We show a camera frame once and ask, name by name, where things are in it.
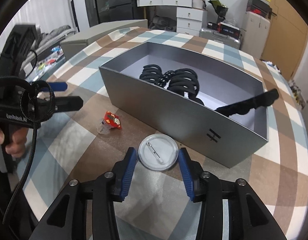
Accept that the grey bedside cabinet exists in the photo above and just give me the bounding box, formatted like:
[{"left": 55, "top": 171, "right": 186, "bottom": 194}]
[{"left": 61, "top": 20, "right": 148, "bottom": 60}]

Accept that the black refrigerator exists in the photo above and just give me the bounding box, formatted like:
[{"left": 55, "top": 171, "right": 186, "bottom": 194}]
[{"left": 82, "top": 0, "right": 150, "bottom": 27}]

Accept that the white round pin badge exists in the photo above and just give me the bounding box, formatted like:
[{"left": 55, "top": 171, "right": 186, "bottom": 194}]
[{"left": 138, "top": 133, "right": 178, "bottom": 171}]

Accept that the person's left hand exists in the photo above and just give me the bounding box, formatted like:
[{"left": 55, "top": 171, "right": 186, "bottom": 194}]
[{"left": 0, "top": 127, "right": 28, "bottom": 158}]

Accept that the black claw hair clip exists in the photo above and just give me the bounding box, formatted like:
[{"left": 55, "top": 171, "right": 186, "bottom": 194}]
[{"left": 167, "top": 68, "right": 200, "bottom": 100}]

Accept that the black braided cable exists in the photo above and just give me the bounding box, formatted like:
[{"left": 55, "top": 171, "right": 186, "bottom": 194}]
[{"left": 0, "top": 76, "right": 56, "bottom": 224}]

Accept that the grey open cardboard box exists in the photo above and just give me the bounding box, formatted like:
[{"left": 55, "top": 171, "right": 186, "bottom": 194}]
[{"left": 100, "top": 42, "right": 268, "bottom": 168}]

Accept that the grey duvet pile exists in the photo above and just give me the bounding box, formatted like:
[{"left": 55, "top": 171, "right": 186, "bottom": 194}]
[{"left": 30, "top": 25, "right": 76, "bottom": 61}]

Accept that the white dressing desk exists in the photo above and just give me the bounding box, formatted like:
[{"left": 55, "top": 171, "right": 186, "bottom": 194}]
[{"left": 136, "top": 0, "right": 208, "bottom": 36}]

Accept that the stack of shoe boxes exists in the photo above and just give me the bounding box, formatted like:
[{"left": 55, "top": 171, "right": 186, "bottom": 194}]
[{"left": 246, "top": 0, "right": 271, "bottom": 18}]

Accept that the small red toy clip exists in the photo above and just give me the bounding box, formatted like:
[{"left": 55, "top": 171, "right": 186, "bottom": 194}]
[{"left": 97, "top": 111, "right": 122, "bottom": 134}]

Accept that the black red box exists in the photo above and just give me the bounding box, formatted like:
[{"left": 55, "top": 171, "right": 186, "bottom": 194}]
[{"left": 218, "top": 22, "right": 240, "bottom": 39}]

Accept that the wooden door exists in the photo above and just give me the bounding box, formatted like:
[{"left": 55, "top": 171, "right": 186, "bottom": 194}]
[{"left": 261, "top": 0, "right": 308, "bottom": 81}]

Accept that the silver aluminium suitcase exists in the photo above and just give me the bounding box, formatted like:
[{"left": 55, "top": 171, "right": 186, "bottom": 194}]
[{"left": 199, "top": 28, "right": 241, "bottom": 49}]

